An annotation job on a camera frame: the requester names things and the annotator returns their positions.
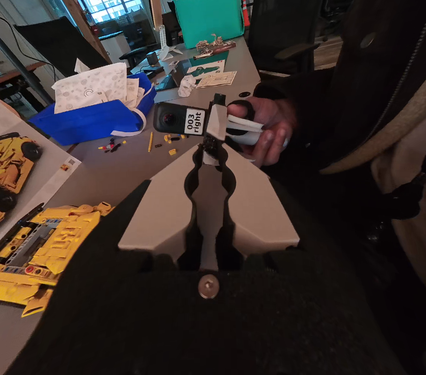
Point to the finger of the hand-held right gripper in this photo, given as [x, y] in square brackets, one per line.
[210, 158]
[216, 122]

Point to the black desk grommet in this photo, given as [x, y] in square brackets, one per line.
[244, 94]

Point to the thin yellow stick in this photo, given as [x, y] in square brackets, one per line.
[150, 142]

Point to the black monitor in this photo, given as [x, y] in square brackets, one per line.
[56, 45]

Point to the cluster of small mixed bricks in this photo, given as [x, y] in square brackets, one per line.
[111, 146]

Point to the car picture instruction booklet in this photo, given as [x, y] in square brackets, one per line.
[43, 182]

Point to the black mesh chair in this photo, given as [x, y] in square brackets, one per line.
[286, 9]

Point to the small dark cube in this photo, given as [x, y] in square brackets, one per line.
[152, 58]

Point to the short black holed beam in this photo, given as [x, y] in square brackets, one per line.
[211, 144]

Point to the orange striped cone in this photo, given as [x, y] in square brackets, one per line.
[245, 12]

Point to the teal plastic bin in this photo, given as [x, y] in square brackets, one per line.
[209, 15]

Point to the flat printed sheets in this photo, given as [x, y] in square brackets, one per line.
[213, 75]

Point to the grey metal pole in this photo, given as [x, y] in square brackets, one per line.
[26, 72]

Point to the small wooden model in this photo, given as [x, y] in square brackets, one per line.
[213, 44]

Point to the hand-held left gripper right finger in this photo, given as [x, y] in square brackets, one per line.
[263, 215]

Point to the yellow toy brick car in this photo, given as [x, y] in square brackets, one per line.
[60, 242]

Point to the scatter of small yellow bricks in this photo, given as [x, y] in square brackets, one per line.
[173, 139]

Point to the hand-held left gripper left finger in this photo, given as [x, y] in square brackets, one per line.
[156, 215]

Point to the wooden post with sign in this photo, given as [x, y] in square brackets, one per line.
[70, 2]

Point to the crumpled white paper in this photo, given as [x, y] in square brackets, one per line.
[186, 87]

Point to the wooden desk lamp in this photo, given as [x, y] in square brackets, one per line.
[154, 5]

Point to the black fleece-lined jacket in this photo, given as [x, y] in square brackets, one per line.
[372, 82]

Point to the person's right forearm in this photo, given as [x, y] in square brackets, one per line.
[312, 135]

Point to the person's right hand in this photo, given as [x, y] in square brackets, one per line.
[276, 122]

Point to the blue plastic bin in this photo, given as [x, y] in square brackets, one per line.
[93, 122]

